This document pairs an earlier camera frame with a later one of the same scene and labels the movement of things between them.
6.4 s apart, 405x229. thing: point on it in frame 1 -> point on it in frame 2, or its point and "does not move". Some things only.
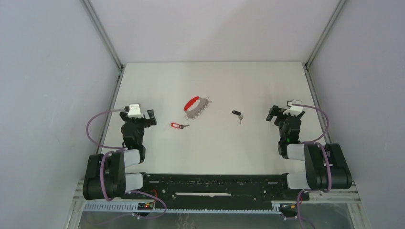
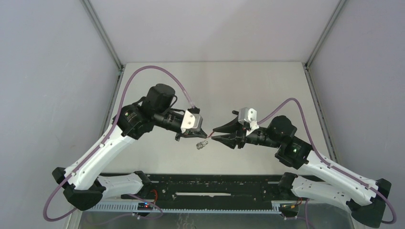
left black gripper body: (140, 122) -> (180, 134)
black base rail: (216, 191) does not move
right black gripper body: (281, 118) -> (240, 136)
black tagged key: (240, 117) does not move
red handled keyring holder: (194, 106) -> (201, 145)
